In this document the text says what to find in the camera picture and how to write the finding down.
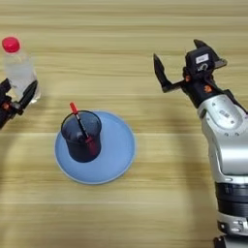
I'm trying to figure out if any clear plastic bottle red cap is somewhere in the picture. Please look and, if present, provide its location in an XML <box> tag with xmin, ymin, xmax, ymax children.
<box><xmin>1</xmin><ymin>36</ymin><xmax>42</xmax><ymax>105</ymax></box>

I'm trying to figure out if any blue round plate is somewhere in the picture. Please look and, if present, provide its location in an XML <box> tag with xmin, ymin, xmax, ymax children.
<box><xmin>53</xmin><ymin>110</ymin><xmax>137</xmax><ymax>186</ymax></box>

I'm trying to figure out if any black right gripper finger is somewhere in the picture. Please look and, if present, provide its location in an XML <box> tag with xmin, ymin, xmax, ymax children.
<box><xmin>193</xmin><ymin>39</ymin><xmax>228</xmax><ymax>70</ymax></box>
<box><xmin>152</xmin><ymin>52</ymin><xmax>173</xmax><ymax>91</ymax></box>

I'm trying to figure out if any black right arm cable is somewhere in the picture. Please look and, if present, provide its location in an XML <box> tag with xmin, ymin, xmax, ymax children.
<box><xmin>224</xmin><ymin>88</ymin><xmax>248</xmax><ymax>114</ymax></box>

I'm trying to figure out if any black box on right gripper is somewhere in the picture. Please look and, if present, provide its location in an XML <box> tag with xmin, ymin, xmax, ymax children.
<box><xmin>185</xmin><ymin>46</ymin><xmax>217</xmax><ymax>78</ymax></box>

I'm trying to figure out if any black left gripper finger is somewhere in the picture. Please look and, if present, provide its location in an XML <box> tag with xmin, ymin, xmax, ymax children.
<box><xmin>0</xmin><ymin>77</ymin><xmax>13</xmax><ymax>98</ymax></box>
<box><xmin>18</xmin><ymin>79</ymin><xmax>39</xmax><ymax>110</ymax></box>

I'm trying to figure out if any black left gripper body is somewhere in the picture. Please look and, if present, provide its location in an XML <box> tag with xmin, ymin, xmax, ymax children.
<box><xmin>0</xmin><ymin>95</ymin><xmax>24</xmax><ymax>130</ymax></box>

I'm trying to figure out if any black mesh pen cup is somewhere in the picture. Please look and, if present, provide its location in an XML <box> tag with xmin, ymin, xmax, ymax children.
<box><xmin>60</xmin><ymin>109</ymin><xmax>103</xmax><ymax>164</ymax></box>

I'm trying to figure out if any black pen with red cap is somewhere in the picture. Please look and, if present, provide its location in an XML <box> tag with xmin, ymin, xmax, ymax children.
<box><xmin>69</xmin><ymin>102</ymin><xmax>90</xmax><ymax>140</ymax></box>

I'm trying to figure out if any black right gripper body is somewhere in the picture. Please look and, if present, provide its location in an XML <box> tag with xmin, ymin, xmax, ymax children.
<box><xmin>163</xmin><ymin>66</ymin><xmax>227</xmax><ymax>109</ymax></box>

